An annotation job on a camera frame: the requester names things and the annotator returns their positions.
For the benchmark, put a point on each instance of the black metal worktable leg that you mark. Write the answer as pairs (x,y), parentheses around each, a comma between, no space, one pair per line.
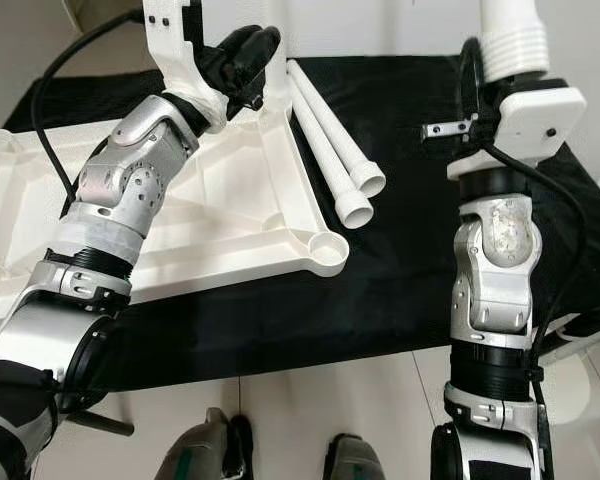
(95,421)

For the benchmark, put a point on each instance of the white plastic children table top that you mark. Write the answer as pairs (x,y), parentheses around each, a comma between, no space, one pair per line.
(240,210)

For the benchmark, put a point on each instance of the grey robot foot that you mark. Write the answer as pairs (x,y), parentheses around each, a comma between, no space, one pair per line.
(355,460)
(200,450)

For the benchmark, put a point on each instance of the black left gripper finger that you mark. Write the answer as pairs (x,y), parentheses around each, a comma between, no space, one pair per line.
(267,52)
(240,47)

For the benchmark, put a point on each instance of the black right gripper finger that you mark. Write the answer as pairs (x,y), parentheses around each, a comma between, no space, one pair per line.
(472,78)

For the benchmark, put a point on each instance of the white plastic table leg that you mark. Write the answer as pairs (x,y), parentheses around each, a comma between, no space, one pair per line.
(340,135)
(512,40)
(329,165)

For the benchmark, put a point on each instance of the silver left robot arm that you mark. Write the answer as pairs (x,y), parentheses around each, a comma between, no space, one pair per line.
(140,180)

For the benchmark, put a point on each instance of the white round fan base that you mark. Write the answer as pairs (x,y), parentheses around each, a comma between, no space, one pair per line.
(575,400)

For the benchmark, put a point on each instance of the black tablecloth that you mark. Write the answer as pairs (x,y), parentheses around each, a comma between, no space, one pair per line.
(400,290)

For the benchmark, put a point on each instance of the grey left robot foot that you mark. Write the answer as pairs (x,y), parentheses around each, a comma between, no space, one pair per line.
(200,450)

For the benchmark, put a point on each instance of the grey right robot foot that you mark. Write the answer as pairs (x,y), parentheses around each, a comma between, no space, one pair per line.
(355,460)

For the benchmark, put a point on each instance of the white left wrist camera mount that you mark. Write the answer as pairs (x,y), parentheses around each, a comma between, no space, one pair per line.
(180,50)

